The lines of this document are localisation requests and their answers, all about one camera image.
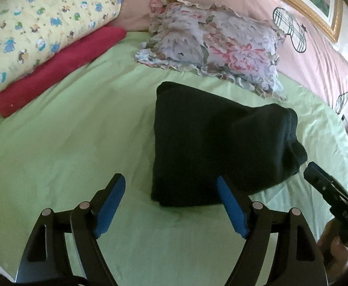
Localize black pants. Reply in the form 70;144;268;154
151;82;308;207

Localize person's right hand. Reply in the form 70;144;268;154
317;218;348;284

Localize green bed sheet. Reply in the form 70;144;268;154
0;31;348;286

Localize pink quilt with plaid hearts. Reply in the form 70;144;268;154
115;0;348;122

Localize red folded blanket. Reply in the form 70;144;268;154
0;25;127;117

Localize floral ruffled pillow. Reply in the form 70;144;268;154
135;0;286;101

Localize yellow cartoon print blanket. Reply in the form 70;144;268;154
0;0;122;92

